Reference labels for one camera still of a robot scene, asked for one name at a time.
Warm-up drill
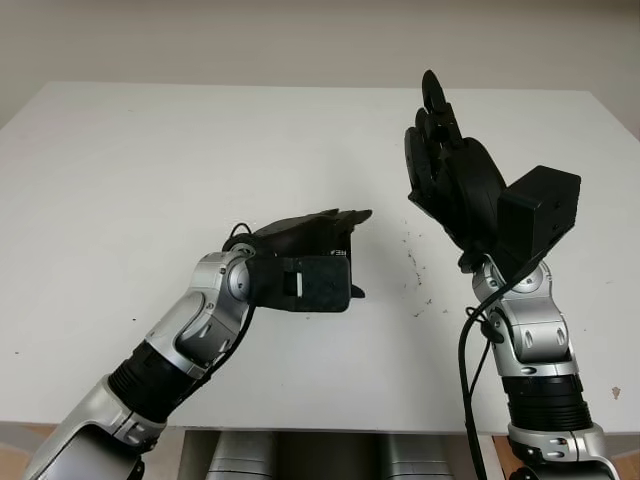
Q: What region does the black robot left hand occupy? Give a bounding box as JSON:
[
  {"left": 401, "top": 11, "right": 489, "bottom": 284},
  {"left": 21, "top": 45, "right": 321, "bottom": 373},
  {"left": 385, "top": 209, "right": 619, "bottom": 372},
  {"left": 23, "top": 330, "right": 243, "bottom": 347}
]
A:
[{"left": 247, "top": 207, "right": 374, "bottom": 300}]

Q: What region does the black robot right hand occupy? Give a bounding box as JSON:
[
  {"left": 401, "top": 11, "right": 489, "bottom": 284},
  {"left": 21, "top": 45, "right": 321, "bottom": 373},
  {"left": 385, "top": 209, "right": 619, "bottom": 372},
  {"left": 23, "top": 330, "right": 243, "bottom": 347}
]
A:
[{"left": 403, "top": 69, "right": 504, "bottom": 256}]

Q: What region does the grey robot lower body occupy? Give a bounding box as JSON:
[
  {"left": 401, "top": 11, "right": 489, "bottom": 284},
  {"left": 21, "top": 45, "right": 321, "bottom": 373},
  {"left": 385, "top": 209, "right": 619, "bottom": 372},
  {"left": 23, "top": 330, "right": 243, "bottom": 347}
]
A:
[{"left": 205, "top": 432, "right": 454, "bottom": 480}]

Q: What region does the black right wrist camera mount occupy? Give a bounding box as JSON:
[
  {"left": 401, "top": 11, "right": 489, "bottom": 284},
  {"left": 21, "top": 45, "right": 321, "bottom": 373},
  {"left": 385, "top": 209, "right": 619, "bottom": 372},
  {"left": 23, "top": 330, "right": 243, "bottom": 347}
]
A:
[{"left": 494, "top": 165, "right": 582, "bottom": 274}]

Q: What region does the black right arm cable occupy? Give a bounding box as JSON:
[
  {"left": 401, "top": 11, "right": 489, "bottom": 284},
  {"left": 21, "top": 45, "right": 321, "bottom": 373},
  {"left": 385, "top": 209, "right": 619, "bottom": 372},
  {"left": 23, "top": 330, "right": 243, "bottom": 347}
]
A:
[{"left": 457, "top": 264, "right": 529, "bottom": 480}]

